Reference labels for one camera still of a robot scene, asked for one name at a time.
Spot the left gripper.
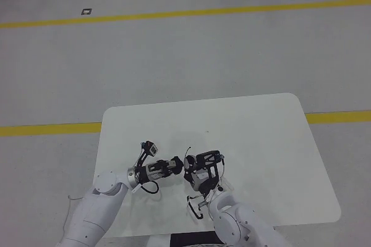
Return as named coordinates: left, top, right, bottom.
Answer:
left=127, top=156, right=184, bottom=188

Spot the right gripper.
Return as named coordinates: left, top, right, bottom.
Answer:
left=183, top=154, right=219, bottom=196

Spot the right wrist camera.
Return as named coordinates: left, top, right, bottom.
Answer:
left=195, top=149, right=226, bottom=198

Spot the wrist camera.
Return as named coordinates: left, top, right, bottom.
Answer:
left=134, top=140, right=159, bottom=177
left=195, top=149, right=226, bottom=198

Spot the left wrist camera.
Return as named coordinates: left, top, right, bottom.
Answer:
left=134, top=140, right=159, bottom=177

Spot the black cable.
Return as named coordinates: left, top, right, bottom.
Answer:
left=140, top=180, right=160, bottom=195
left=186, top=193, right=205, bottom=220

